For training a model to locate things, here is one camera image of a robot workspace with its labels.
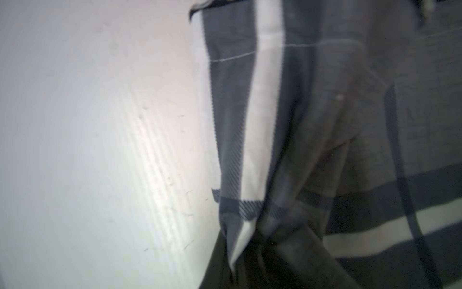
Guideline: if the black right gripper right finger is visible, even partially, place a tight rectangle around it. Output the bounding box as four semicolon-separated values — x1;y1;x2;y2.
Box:
252;223;361;289

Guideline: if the grey plaid pillowcase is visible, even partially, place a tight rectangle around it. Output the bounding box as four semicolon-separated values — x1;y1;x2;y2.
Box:
189;1;462;289

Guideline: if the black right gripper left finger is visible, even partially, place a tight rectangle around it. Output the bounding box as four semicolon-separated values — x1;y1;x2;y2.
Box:
199;232;231;289

